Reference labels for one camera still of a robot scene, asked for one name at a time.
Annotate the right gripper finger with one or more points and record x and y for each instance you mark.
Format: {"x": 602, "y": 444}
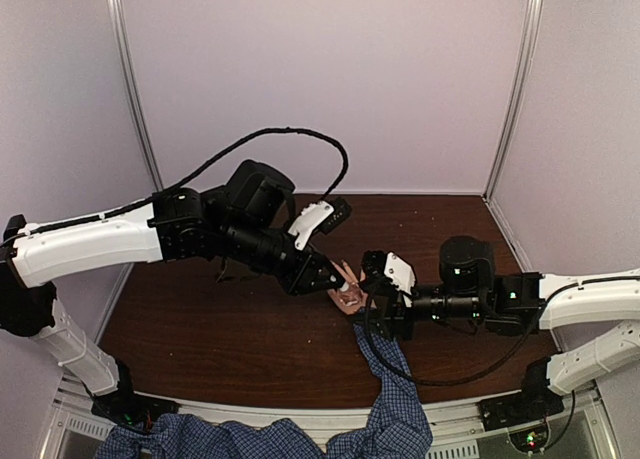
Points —
{"x": 378, "y": 324}
{"x": 373, "y": 286}

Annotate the left aluminium frame post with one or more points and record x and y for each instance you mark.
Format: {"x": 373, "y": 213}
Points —
{"x": 132, "y": 94}

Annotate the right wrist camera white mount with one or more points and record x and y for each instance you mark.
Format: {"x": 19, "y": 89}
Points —
{"x": 400, "y": 273}

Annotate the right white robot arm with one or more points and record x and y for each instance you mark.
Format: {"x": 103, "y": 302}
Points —
{"x": 516, "y": 305}

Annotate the right aluminium frame post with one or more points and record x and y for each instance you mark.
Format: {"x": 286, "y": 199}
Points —
{"x": 527, "y": 48}

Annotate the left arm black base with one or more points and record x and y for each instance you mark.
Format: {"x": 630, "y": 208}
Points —
{"x": 141, "y": 409}

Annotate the aluminium frame post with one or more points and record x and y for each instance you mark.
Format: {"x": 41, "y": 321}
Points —
{"x": 132, "y": 94}
{"x": 527, "y": 48}

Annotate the pink nail polish bottle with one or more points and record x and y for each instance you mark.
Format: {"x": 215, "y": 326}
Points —
{"x": 350, "y": 300}

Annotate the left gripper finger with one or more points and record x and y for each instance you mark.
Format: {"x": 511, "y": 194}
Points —
{"x": 304, "y": 286}
{"x": 324, "y": 271}

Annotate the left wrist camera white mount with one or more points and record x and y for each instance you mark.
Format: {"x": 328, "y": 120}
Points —
{"x": 322, "y": 216}

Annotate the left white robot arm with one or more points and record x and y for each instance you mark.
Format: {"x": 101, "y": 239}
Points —
{"x": 252, "y": 219}

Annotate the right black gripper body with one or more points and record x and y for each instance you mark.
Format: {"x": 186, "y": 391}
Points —
{"x": 395, "y": 307}

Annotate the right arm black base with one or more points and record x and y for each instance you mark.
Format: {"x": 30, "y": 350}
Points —
{"x": 518, "y": 408}

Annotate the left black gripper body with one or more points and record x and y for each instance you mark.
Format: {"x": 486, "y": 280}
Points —
{"x": 288, "y": 275}

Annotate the mannequin hand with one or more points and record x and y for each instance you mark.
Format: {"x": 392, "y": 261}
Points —
{"x": 345, "y": 268}

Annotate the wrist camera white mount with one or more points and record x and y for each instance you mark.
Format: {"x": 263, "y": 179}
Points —
{"x": 322, "y": 216}
{"x": 400, "y": 273}

